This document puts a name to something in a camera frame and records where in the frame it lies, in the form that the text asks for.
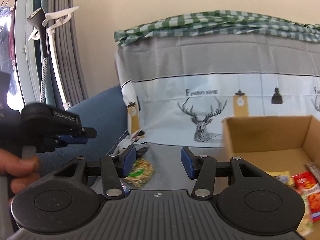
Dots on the hanging clothes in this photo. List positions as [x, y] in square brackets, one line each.
[5, 50]

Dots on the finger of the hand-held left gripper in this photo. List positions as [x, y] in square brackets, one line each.
[90, 132]
[75, 139]

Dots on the white plastic hanger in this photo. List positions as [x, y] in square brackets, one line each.
[60, 13]

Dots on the green checked cloth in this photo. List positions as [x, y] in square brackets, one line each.
[200, 21]

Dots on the silver stick packet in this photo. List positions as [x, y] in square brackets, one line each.
[313, 170]

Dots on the cardboard box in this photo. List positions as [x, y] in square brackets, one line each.
[262, 135]

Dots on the red snack packet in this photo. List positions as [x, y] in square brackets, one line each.
[310, 192]

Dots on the clear puffed grain packet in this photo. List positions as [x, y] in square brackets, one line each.
[145, 172]

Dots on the deer print sofa cover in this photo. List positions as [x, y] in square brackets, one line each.
[175, 62]

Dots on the person's left hand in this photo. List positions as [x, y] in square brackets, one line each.
[15, 165]

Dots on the grey curtain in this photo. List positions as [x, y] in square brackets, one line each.
[67, 62]

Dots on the dark brown snack packet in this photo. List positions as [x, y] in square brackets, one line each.
[142, 152]

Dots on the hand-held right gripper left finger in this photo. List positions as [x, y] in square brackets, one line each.
[130, 158]

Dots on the white steamer pole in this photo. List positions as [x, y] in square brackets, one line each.
[56, 60]

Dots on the white window frame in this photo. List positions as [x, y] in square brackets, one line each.
[26, 55]

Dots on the blue sofa cushion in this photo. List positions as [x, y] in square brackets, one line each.
[100, 115]

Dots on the pale yellow snack packet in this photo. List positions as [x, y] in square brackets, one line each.
[306, 217]

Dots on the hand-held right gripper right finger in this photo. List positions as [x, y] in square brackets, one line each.
[186, 160]

